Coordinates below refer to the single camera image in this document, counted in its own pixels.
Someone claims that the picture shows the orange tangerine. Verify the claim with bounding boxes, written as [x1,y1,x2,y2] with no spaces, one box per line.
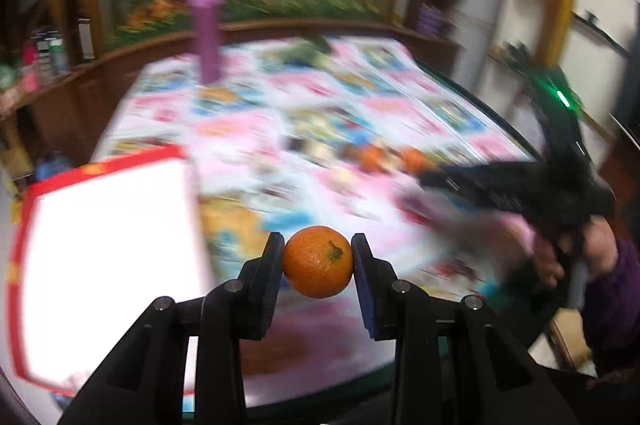
[357,145,386,174]
[281,226,354,299]
[399,147,436,176]

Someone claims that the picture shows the right hand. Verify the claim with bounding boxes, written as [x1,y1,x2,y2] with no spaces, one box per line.
[530,213,622,290]

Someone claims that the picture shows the orange tangerine on table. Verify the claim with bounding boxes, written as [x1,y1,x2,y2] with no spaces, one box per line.
[399,147,436,176]
[357,145,386,174]

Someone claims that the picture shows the red box with white inside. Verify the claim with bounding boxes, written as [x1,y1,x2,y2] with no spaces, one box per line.
[6,145,215,396]

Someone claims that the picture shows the purple bottles on shelf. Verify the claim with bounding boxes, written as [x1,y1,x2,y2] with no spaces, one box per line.
[416,4,442,37]

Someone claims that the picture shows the colourful printed tablecloth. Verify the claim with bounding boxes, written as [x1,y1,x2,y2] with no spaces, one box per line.
[93,36,530,301]

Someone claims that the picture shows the green leafy vegetable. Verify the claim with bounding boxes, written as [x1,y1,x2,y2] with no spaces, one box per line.
[276,37,333,68]

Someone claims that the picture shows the purple thermos bottle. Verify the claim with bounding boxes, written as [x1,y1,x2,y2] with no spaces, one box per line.
[186,0,226,86]

